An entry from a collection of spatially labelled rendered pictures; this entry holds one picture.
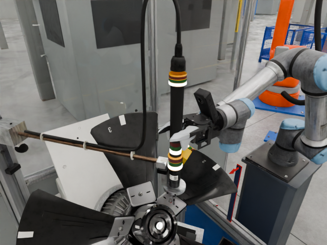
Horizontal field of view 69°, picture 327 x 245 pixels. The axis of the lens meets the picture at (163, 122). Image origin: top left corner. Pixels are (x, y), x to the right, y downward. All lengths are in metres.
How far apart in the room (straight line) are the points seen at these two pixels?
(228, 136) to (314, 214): 1.99
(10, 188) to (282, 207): 1.29
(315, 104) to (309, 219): 1.74
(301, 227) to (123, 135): 2.07
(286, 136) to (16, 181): 1.26
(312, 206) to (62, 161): 2.39
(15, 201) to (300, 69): 1.25
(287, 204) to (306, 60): 0.76
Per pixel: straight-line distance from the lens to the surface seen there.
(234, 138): 0.85
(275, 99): 4.58
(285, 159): 1.38
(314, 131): 1.17
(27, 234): 0.71
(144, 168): 0.76
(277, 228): 1.57
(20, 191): 1.26
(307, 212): 2.74
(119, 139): 0.78
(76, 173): 0.95
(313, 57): 1.00
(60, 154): 0.96
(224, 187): 0.91
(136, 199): 0.79
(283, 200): 1.41
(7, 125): 0.99
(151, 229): 0.73
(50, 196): 0.66
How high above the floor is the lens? 1.81
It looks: 29 degrees down
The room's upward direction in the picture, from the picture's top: straight up
